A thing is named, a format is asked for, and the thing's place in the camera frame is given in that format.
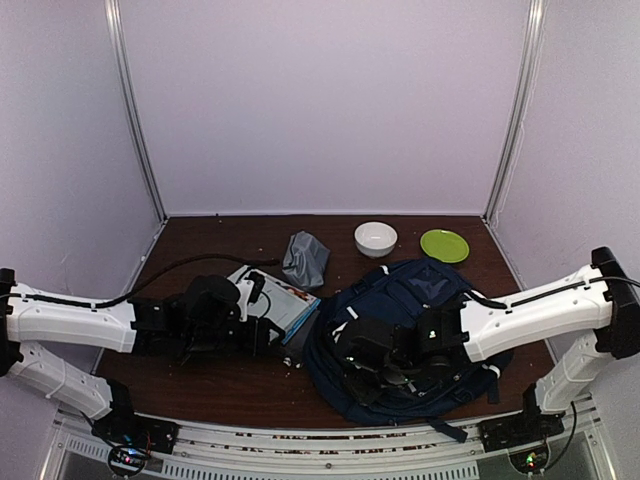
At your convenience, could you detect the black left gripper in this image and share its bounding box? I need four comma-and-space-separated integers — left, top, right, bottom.
184, 315, 291, 358

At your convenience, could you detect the grey zip pouch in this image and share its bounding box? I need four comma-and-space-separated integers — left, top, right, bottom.
282, 230, 330, 291

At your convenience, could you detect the navy blue student backpack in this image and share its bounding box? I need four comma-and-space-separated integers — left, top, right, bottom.
303, 257, 514, 443

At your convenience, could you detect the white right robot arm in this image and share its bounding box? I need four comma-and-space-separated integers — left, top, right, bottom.
330, 247, 639, 450

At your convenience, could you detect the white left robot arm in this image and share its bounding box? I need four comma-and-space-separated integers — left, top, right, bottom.
1, 269, 286, 448

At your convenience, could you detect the black notebook under books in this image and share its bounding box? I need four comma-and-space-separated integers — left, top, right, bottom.
283, 311, 319, 368

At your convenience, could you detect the blue illustrated book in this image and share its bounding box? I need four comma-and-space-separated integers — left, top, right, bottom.
278, 294, 321, 346

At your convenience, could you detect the white ceramic bowl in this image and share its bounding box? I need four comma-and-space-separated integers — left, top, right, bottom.
354, 221, 398, 259

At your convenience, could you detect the green plate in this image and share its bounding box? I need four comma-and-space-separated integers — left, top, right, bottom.
419, 229, 470, 264

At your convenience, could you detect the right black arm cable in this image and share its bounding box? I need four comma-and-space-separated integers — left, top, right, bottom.
464, 277, 640, 311

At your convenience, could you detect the front metal rail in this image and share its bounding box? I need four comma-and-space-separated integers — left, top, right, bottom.
42, 394, 609, 480

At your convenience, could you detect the left aluminium frame post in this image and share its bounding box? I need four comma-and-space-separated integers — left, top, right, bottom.
104, 0, 168, 223

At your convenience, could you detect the aluminium frame post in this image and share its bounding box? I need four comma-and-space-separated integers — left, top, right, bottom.
483, 0, 547, 226
104, 0, 168, 223

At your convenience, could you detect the right aluminium frame post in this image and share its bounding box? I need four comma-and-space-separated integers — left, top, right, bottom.
483, 0, 547, 226

